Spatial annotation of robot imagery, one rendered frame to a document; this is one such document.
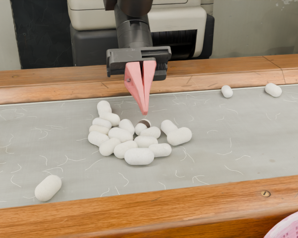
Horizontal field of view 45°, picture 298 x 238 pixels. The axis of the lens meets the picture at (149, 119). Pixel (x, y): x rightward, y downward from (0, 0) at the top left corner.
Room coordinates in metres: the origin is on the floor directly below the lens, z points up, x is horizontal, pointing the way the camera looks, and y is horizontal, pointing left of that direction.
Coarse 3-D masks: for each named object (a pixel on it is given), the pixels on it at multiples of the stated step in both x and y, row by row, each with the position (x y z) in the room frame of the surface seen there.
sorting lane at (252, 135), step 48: (192, 96) 0.60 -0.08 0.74; (240, 96) 0.60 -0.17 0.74; (288, 96) 0.60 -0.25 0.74; (0, 144) 0.43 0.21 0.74; (48, 144) 0.43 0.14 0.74; (192, 144) 0.43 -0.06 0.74; (240, 144) 0.43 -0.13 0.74; (288, 144) 0.43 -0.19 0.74; (0, 192) 0.33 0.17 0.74; (96, 192) 0.33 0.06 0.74
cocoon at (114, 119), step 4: (104, 112) 0.50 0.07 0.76; (108, 112) 0.50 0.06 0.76; (100, 116) 0.49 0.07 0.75; (104, 116) 0.49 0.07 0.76; (108, 116) 0.49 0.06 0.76; (112, 116) 0.48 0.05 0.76; (116, 116) 0.49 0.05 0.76; (112, 120) 0.48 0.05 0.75; (116, 120) 0.48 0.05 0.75; (112, 124) 0.48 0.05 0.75; (116, 124) 0.48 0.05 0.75
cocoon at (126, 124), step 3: (123, 120) 0.47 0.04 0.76; (126, 120) 0.47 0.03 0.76; (129, 120) 0.47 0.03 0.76; (120, 123) 0.47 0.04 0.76; (123, 123) 0.46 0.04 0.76; (126, 123) 0.46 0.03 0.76; (129, 123) 0.46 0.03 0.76; (120, 126) 0.46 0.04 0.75; (123, 126) 0.46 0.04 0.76; (126, 126) 0.45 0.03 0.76; (129, 126) 0.45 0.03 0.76; (132, 126) 0.46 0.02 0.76; (126, 129) 0.45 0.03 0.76; (129, 129) 0.45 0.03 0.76; (132, 129) 0.45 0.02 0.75; (132, 132) 0.45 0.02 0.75; (132, 135) 0.45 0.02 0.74
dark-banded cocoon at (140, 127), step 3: (147, 120) 0.47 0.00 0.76; (141, 123) 0.46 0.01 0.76; (138, 126) 0.46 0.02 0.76; (141, 126) 0.46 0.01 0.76; (144, 126) 0.46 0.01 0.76; (150, 126) 0.47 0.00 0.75; (135, 129) 0.46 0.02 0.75; (138, 129) 0.45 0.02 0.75; (141, 129) 0.45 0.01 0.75; (144, 129) 0.45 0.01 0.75; (135, 132) 0.46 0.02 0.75; (138, 132) 0.45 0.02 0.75; (138, 135) 0.45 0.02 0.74
